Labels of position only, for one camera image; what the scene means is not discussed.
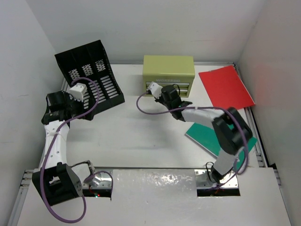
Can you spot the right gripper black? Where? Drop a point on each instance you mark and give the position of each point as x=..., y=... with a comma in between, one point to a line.
x=160, y=99

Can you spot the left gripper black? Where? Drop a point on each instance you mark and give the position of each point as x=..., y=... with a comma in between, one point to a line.
x=69, y=99

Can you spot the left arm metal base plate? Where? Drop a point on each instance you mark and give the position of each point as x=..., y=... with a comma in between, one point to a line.
x=101, y=179

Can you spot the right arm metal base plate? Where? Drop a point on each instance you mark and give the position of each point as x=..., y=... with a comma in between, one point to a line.
x=230, y=181

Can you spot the green metal drawer toolbox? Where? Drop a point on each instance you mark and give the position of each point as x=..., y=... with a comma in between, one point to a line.
x=169, y=70

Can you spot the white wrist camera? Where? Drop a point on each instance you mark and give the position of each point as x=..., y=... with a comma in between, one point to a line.
x=155, y=90
x=78, y=91

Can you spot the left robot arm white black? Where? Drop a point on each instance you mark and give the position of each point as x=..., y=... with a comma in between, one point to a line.
x=59, y=182

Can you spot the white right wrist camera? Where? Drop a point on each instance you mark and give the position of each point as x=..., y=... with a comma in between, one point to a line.
x=155, y=90

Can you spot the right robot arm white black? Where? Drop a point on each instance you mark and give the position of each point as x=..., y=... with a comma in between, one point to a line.
x=230, y=128

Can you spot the black three-slot file organizer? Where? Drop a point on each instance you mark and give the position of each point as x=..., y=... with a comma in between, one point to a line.
x=89, y=64

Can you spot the green notebook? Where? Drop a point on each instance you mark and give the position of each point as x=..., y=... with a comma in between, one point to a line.
x=206, y=137

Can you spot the red folder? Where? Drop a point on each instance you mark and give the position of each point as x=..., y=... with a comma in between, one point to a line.
x=225, y=88

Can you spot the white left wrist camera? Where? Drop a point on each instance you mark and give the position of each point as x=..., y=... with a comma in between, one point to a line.
x=78, y=91

